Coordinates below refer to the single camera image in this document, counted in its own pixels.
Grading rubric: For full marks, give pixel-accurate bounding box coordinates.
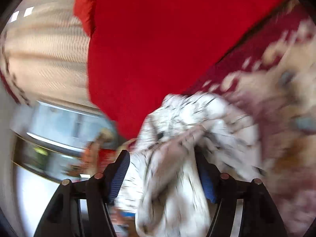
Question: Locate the white black-patterned coat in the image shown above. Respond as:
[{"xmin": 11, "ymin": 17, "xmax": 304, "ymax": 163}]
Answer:
[{"xmin": 115, "ymin": 93, "xmax": 261, "ymax": 236}]

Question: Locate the red printed box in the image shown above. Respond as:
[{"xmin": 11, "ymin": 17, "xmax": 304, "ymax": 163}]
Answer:
[{"xmin": 97, "ymin": 149, "xmax": 117, "ymax": 172}]

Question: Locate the orange black patterned cloth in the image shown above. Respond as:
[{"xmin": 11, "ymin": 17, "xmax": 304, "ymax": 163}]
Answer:
[{"xmin": 81, "ymin": 141, "xmax": 101, "ymax": 173}]

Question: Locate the floral maroon beige blanket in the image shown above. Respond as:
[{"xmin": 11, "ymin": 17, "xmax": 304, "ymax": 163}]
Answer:
[{"xmin": 186, "ymin": 0, "xmax": 315, "ymax": 236}]

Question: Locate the red quilt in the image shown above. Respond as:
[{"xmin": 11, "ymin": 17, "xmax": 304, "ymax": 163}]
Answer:
[{"xmin": 87, "ymin": 0, "xmax": 284, "ymax": 139}]

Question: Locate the beige dotted curtain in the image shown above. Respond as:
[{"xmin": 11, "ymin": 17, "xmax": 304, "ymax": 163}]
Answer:
[{"xmin": 1, "ymin": 0, "xmax": 96, "ymax": 110}]

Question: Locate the red pillow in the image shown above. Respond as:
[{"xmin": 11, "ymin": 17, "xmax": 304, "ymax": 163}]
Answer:
[{"xmin": 73, "ymin": 0, "xmax": 96, "ymax": 37}]

